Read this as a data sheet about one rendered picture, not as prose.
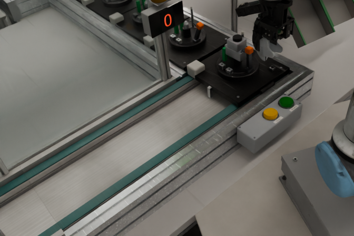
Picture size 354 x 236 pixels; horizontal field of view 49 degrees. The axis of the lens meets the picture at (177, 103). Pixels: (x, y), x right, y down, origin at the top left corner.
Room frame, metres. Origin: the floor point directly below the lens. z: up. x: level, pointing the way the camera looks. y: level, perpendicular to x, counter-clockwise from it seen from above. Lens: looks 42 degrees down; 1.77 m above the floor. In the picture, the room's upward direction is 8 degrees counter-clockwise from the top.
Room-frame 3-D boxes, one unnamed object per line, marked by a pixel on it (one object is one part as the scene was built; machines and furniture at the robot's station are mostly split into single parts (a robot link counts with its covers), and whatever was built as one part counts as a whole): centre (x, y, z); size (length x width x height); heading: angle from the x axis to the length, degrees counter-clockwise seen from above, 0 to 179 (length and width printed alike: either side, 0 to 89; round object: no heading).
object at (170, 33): (1.24, -0.07, 1.01); 0.24 x 0.24 x 0.13; 34
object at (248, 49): (0.99, -0.24, 1.04); 0.04 x 0.02 x 0.08; 34
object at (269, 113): (0.80, -0.26, 0.96); 0.04 x 0.04 x 0.02
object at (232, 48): (1.04, -0.21, 1.06); 0.08 x 0.04 x 0.07; 36
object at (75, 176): (0.88, 0.05, 0.91); 0.84 x 0.28 x 0.10; 124
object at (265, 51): (0.91, -0.27, 1.11); 0.06 x 0.03 x 0.09; 34
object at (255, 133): (0.80, -0.26, 0.93); 0.21 x 0.07 x 0.06; 124
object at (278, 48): (0.93, -0.30, 1.11); 0.06 x 0.03 x 0.09; 34
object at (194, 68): (1.06, -0.08, 0.97); 0.05 x 0.05 x 0.04; 34
